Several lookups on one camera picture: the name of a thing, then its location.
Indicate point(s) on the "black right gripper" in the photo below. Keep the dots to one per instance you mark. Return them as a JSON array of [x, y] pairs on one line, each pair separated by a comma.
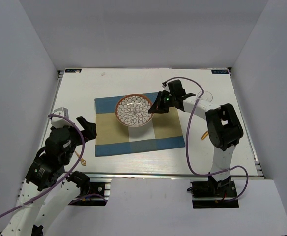
[[158, 106]]

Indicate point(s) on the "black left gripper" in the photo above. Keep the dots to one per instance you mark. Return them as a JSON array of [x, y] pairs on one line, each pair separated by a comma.
[[90, 128]]

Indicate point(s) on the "blue and beige placemat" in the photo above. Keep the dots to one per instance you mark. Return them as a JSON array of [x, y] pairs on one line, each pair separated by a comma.
[[162, 132]]

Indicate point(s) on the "floral ceramic plate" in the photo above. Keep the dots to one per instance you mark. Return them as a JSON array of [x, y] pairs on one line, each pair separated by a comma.
[[133, 110]]

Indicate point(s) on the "clear drinking glass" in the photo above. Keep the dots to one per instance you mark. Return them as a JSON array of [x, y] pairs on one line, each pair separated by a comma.
[[207, 96]]

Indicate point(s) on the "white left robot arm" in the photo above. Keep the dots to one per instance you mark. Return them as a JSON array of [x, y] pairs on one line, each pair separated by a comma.
[[48, 188]]

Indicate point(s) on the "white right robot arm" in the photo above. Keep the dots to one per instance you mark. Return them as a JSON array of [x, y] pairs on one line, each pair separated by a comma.
[[223, 126]]

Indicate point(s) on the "left blue table label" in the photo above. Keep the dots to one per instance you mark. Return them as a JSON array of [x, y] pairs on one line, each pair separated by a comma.
[[73, 70]]

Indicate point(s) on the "blue table label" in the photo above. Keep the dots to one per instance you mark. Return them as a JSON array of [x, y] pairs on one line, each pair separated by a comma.
[[219, 71], [73, 70]]

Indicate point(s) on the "right blue table label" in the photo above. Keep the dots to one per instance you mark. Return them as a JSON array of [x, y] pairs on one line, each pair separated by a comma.
[[219, 71]]

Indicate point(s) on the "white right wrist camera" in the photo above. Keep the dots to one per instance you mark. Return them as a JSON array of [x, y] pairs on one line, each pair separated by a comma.
[[165, 86]]

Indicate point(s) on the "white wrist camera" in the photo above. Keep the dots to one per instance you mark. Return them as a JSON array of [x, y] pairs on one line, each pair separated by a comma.
[[165, 86], [58, 122]]

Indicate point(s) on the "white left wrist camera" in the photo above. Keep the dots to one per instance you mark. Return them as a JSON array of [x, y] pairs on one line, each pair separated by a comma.
[[58, 122]]

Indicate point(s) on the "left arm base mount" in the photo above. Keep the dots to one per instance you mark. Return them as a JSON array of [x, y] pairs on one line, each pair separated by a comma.
[[98, 194]]

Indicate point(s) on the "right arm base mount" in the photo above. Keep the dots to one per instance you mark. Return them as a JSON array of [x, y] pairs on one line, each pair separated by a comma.
[[204, 196]]

